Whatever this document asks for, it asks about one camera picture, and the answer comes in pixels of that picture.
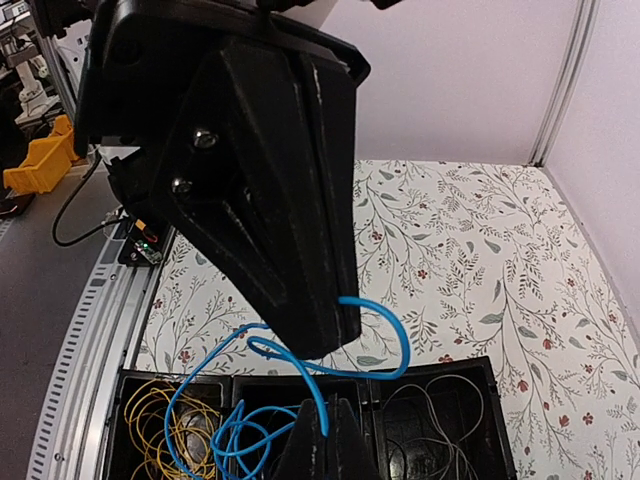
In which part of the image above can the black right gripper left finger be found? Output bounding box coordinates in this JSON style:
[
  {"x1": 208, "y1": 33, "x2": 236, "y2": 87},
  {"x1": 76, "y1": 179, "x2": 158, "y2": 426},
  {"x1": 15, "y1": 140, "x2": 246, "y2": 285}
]
[{"x1": 273, "y1": 399, "x2": 326, "y2": 480}]

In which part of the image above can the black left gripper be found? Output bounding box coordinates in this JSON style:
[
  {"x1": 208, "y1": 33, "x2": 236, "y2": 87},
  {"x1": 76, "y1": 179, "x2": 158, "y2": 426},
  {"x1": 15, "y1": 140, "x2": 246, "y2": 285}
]
[{"x1": 74, "y1": 1, "x2": 370, "y2": 359}]

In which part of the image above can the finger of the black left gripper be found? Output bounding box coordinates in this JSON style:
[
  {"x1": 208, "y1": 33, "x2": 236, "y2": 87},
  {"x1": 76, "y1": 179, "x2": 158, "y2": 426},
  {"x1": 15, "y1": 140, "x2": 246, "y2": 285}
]
[{"x1": 297, "y1": 54, "x2": 361, "y2": 350}]

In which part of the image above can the left aluminium corner post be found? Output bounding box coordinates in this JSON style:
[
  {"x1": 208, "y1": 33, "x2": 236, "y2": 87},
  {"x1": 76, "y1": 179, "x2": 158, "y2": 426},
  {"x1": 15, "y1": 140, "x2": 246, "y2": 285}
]
[{"x1": 526, "y1": 0, "x2": 600, "y2": 168}]

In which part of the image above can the yellow cable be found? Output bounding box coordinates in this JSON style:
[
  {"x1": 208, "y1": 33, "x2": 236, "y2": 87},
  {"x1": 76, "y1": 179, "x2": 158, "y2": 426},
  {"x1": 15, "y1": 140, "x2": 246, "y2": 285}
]
[{"x1": 122, "y1": 377, "x2": 224, "y2": 480}]

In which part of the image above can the black three-compartment bin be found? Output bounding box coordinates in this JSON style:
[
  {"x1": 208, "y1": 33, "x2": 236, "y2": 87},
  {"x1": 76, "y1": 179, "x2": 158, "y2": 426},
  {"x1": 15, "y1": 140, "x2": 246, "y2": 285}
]
[{"x1": 98, "y1": 357, "x2": 516, "y2": 479}]

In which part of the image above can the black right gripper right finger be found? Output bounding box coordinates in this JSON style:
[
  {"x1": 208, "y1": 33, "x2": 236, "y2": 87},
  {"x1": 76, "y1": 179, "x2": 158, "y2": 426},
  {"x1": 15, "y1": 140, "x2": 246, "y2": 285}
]
[{"x1": 327, "y1": 395, "x2": 380, "y2": 480}]

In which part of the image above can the yellow storage bin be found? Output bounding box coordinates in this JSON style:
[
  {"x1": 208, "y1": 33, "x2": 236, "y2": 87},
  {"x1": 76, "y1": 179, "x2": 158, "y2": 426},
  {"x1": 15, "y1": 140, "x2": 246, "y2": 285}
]
[{"x1": 3, "y1": 115, "x2": 80, "y2": 195}]

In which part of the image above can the aluminium front rail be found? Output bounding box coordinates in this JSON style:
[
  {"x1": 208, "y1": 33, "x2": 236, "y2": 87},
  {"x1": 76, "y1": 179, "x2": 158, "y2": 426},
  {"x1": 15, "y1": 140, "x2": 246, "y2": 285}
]
[{"x1": 26, "y1": 231, "x2": 162, "y2": 479}]

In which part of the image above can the blue cable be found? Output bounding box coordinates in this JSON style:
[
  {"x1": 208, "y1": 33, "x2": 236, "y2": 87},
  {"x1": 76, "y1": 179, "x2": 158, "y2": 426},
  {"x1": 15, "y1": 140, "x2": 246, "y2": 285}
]
[
  {"x1": 212, "y1": 404, "x2": 301, "y2": 480},
  {"x1": 164, "y1": 295, "x2": 411, "y2": 480}
]

